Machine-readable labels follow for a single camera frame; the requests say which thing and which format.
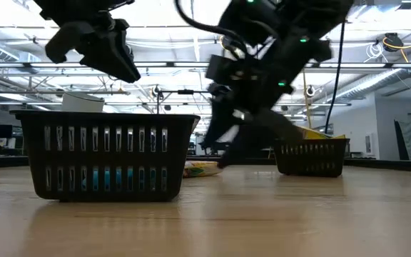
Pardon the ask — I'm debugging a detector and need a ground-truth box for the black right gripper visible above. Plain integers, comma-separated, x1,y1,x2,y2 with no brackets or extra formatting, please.
200,34,335,169

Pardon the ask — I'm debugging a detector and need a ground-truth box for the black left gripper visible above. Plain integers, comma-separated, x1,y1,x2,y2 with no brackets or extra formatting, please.
44,17,142,84

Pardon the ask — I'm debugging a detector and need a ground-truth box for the black plastic slotted basket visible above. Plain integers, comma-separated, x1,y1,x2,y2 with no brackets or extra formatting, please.
273,138,351,178
9,109,201,203

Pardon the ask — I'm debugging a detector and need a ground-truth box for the black neighbouring station frame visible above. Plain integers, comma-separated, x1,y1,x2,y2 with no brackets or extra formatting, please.
156,88,213,116

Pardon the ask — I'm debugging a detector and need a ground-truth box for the dark right arm cable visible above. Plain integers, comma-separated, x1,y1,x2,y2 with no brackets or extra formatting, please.
175,0,250,48

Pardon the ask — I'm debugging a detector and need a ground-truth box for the black hanging cable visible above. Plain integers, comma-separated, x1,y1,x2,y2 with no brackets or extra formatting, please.
325,19,345,136

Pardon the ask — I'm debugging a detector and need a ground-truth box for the small wall picture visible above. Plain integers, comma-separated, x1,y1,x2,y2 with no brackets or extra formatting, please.
364,132,375,155

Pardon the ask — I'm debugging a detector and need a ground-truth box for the black ceiling cable reel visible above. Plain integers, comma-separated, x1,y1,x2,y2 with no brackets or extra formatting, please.
383,31,405,49

